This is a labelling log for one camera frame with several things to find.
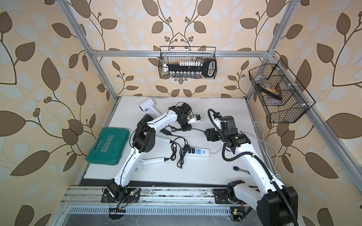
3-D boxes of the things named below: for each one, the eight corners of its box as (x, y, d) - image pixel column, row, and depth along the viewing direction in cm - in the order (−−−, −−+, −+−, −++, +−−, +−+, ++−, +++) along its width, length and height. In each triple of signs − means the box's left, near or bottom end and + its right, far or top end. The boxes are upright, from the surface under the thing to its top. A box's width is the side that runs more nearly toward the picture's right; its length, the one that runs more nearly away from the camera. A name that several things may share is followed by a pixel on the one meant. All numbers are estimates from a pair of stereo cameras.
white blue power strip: (185, 157, 89) (185, 155, 87) (185, 149, 93) (185, 148, 91) (210, 157, 89) (210, 155, 87) (209, 149, 93) (209, 148, 91)
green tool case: (88, 165, 86) (83, 162, 83) (103, 130, 102) (100, 127, 99) (119, 165, 86) (116, 162, 83) (130, 130, 102) (128, 127, 99)
